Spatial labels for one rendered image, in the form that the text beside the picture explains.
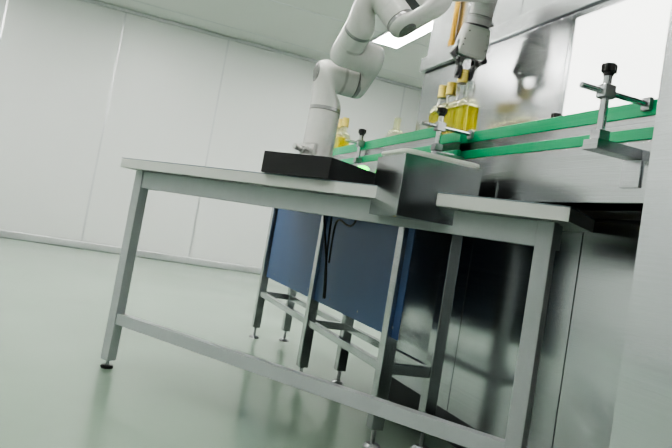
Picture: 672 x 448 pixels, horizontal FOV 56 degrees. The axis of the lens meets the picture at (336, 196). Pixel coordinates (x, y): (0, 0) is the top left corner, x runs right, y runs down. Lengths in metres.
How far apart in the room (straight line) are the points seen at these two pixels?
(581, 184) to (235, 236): 6.50
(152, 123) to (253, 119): 1.18
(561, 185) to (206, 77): 6.55
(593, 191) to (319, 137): 0.83
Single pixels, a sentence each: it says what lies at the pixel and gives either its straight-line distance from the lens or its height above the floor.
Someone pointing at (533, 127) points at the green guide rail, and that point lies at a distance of 1.67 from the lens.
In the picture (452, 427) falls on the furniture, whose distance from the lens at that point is 1.65.
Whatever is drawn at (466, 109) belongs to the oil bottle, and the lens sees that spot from 2.02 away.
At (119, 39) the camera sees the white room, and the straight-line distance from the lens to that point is 7.77.
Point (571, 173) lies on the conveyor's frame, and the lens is 1.49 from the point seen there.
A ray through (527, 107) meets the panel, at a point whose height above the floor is 1.07.
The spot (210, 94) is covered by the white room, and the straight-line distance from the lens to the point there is 7.75.
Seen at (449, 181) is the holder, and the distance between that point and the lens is 1.63.
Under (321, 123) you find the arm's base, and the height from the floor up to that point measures 0.92.
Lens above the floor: 0.60
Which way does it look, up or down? 4 degrees up
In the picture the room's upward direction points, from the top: 10 degrees clockwise
